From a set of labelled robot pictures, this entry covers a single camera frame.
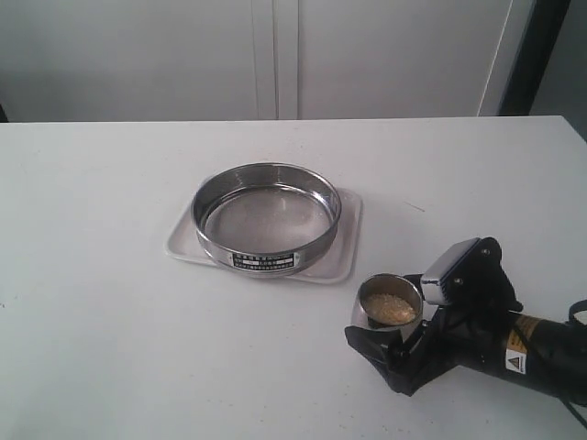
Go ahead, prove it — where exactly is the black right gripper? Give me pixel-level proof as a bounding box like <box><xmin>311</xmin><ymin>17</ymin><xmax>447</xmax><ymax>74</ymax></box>
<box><xmin>344</xmin><ymin>236</ymin><xmax>523</xmax><ymax>396</ymax></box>

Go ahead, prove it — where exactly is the yellow grain mixture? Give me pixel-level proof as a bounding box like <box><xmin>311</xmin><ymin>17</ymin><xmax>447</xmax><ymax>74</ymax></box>
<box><xmin>362</xmin><ymin>293</ymin><xmax>416</xmax><ymax>325</ymax></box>

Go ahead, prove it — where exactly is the stainless steel cup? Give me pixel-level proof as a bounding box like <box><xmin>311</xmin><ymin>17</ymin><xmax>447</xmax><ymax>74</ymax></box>
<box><xmin>351</xmin><ymin>273</ymin><xmax>424</xmax><ymax>339</ymax></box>

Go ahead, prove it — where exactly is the round steel mesh sieve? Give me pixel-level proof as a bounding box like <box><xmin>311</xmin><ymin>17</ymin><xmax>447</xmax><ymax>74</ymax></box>
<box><xmin>191</xmin><ymin>162</ymin><xmax>342</xmax><ymax>278</ymax></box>

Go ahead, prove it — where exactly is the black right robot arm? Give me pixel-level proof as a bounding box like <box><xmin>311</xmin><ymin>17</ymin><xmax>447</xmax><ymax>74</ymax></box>
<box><xmin>344</xmin><ymin>237</ymin><xmax>586</xmax><ymax>406</ymax></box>

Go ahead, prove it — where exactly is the white rectangular plastic tray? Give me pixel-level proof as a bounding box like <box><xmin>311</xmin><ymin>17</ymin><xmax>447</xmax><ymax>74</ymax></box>
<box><xmin>165</xmin><ymin>187</ymin><xmax>363</xmax><ymax>285</ymax></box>

